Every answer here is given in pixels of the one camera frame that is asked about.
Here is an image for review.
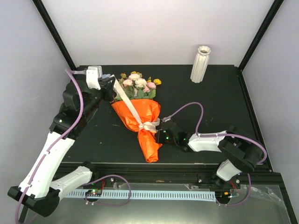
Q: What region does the artificial flower bunch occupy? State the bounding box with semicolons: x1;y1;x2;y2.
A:
101;71;162;105

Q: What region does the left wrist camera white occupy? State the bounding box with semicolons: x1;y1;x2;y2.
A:
86;65;102;90

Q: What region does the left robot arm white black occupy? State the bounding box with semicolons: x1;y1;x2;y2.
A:
7;75;116;217

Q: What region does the left circuit board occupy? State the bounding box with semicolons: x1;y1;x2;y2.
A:
85;189;102;196

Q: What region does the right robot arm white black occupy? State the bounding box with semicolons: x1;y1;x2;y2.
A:
155;120;266;189

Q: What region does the white ribbed vase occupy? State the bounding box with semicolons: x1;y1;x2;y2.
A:
190;46;211;83

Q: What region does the circuit board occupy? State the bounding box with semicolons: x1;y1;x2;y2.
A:
220;191;240;199
85;189;102;196

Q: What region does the light blue cable duct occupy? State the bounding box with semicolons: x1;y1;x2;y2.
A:
66;189;216;202

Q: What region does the black frame post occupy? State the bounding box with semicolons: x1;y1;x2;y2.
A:
32;0;76;70
237;0;285;70

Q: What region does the right black frame post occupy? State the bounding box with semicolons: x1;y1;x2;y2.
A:
237;0;285;70

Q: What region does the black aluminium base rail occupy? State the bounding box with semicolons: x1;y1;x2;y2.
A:
53;162;285;191

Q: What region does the right circuit board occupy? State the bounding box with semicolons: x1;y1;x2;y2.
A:
220;191;240;199

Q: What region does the orange wrapping paper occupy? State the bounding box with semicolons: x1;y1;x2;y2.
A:
112;99;162;162

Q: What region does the left black frame post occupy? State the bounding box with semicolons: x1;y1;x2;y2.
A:
32;0;76;70

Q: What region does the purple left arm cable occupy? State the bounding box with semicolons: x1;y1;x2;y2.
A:
14;68;85;224

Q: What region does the cream ribbon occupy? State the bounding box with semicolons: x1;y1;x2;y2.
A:
113;79;160;133

